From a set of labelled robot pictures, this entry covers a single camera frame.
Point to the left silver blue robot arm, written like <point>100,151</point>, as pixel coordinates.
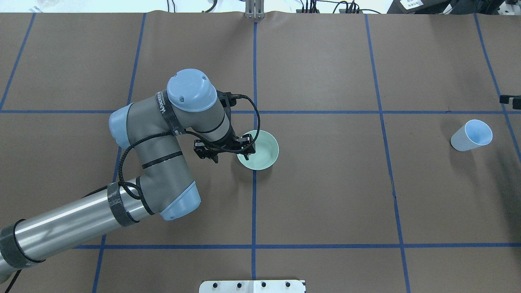
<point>152,174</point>

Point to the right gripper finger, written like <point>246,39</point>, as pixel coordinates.
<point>515,100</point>

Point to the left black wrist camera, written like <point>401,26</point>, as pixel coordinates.
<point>227,99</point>

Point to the light blue plastic cup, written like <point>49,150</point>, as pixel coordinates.
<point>473,134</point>

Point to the mint green bowl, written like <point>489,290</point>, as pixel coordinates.
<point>267,152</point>

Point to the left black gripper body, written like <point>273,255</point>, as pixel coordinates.
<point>226,144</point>

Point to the white pedestal column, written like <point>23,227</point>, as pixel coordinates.
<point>253,286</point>

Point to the aluminium frame post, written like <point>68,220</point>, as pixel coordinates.
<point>254,9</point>

